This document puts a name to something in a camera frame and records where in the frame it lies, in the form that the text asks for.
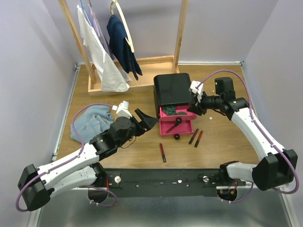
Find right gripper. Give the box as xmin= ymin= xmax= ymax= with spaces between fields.
xmin=186 ymin=89 xmax=223 ymax=116

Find pink drawer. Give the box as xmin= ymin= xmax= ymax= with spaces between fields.
xmin=158 ymin=105 xmax=197 ymax=122
xmin=160 ymin=121 xmax=193 ymax=137

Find pink bottom drawer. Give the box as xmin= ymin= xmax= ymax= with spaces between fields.
xmin=160 ymin=121 xmax=193 ymax=137

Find thin red lip liner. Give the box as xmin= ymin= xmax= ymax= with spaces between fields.
xmin=165 ymin=123 xmax=179 ymax=133

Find black drawer organizer box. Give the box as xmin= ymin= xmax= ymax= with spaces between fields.
xmin=153 ymin=73 xmax=193 ymax=119

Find red lip gloss tube front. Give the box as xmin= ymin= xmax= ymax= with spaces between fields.
xmin=159 ymin=143 xmax=166 ymax=163

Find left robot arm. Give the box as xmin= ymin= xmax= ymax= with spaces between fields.
xmin=15 ymin=109 xmax=158 ymax=212

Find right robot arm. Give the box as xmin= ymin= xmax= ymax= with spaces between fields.
xmin=187 ymin=77 xmax=298 ymax=191

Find dark red lip gloss tube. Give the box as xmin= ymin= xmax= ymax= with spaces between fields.
xmin=188 ymin=128 xmax=199 ymax=144

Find bright red lip gloss tube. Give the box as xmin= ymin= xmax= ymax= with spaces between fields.
xmin=194 ymin=130 xmax=203 ymax=148

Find blue denim jeans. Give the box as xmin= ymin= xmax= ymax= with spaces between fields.
xmin=74 ymin=105 xmax=114 ymax=144

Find wooden clothes rack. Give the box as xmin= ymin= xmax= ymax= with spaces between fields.
xmin=59 ymin=0 xmax=188 ymax=96

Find white shirt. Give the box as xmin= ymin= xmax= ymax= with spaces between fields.
xmin=77 ymin=5 xmax=130 ymax=92

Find cream hanger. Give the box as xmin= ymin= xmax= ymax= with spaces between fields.
xmin=110 ymin=0 xmax=134 ymax=53

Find navy blue garment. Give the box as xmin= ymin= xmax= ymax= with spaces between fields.
xmin=107 ymin=15 xmax=143 ymax=81

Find purple shirt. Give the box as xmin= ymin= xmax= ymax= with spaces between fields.
xmin=88 ymin=0 xmax=115 ymax=60

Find grey hanger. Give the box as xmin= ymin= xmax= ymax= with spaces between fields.
xmin=89 ymin=0 xmax=105 ymax=45

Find blue hanger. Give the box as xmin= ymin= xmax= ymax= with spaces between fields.
xmin=80 ymin=0 xmax=93 ymax=28

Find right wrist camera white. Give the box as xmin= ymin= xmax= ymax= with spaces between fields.
xmin=189 ymin=80 xmax=204 ymax=102

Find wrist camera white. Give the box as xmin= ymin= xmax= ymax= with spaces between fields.
xmin=189 ymin=80 xmax=204 ymax=102
xmin=112 ymin=100 xmax=132 ymax=118

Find aluminium frame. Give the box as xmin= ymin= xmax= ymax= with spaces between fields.
xmin=28 ymin=66 xmax=299 ymax=227

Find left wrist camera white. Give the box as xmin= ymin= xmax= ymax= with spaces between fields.
xmin=112 ymin=100 xmax=132 ymax=118

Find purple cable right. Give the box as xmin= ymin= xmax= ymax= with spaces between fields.
xmin=196 ymin=69 xmax=300 ymax=204

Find purple cable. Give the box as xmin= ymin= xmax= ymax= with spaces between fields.
xmin=15 ymin=103 xmax=119 ymax=211
xmin=196 ymin=69 xmax=300 ymax=204

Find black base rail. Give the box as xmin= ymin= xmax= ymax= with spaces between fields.
xmin=100 ymin=168 xmax=235 ymax=198

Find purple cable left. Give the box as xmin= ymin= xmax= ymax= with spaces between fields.
xmin=15 ymin=103 xmax=119 ymax=211

